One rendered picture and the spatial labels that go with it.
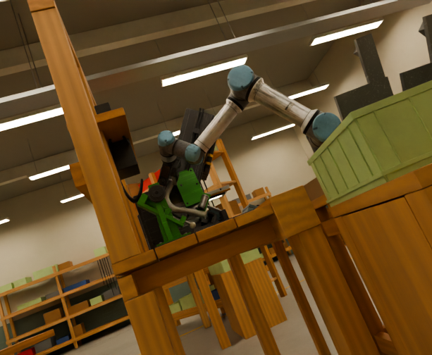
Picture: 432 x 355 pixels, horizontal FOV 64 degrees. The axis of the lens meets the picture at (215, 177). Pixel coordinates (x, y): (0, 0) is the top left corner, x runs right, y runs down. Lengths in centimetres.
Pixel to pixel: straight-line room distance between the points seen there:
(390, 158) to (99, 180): 86
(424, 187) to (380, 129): 18
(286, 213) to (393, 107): 53
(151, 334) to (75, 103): 80
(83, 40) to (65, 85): 456
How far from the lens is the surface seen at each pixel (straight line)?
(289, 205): 123
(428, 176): 73
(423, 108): 90
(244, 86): 152
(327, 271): 126
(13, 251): 1154
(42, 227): 1138
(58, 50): 145
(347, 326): 129
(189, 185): 184
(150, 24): 601
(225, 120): 166
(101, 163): 122
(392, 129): 85
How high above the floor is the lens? 78
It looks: 12 degrees up
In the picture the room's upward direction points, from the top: 22 degrees counter-clockwise
